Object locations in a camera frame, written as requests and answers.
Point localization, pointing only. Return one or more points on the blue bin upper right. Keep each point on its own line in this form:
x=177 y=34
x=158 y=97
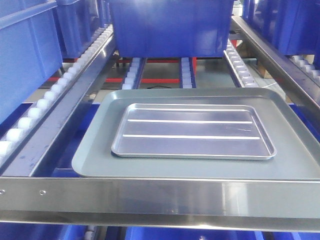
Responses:
x=291 y=26

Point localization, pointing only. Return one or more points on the far left white roller track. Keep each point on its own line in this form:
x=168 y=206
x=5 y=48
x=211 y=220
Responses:
x=24 y=125

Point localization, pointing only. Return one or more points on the centre-right white roller track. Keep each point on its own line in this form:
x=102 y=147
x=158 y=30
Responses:
x=240 y=74

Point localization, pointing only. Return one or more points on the far right white roller track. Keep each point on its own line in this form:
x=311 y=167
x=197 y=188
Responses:
x=309 y=69

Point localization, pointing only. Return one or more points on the blue bin rear centre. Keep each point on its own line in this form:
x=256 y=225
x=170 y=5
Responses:
x=171 y=28

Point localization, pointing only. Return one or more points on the large blue bin upper left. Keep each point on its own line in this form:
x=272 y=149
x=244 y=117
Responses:
x=29 y=50

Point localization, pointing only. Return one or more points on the large grey tray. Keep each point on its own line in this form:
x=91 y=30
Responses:
x=297 y=150

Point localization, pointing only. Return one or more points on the centre-left white roller track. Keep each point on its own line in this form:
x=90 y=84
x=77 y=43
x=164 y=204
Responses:
x=133 y=77

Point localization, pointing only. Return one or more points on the steel front shelf rail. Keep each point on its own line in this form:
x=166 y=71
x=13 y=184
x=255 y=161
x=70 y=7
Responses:
x=232 y=204

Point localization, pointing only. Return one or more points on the small silver ribbed tray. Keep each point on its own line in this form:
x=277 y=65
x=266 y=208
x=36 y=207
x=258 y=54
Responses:
x=191 y=131

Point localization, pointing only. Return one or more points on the centre white roller track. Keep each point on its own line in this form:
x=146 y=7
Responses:
x=187 y=72

